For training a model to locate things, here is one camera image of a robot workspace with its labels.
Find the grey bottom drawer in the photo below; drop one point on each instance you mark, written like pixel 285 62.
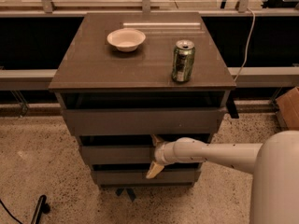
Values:
pixel 130 178

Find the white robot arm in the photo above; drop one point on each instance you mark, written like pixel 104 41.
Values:
pixel 274 165

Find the white paper bowl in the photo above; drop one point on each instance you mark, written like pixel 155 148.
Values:
pixel 126 39

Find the black floor stand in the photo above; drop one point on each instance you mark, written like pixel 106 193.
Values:
pixel 42 207

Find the grey drawer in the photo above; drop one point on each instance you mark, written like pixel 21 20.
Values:
pixel 88 122
pixel 117 154
pixel 130 178

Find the green soda can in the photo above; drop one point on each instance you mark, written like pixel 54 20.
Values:
pixel 184 52

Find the grey top drawer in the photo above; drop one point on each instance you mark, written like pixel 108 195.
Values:
pixel 88 122

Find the grey drawer cabinet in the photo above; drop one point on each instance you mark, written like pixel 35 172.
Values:
pixel 95 75

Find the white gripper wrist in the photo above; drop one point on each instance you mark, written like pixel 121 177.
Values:
pixel 159 155

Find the cardboard box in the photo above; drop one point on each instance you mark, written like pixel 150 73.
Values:
pixel 288 105

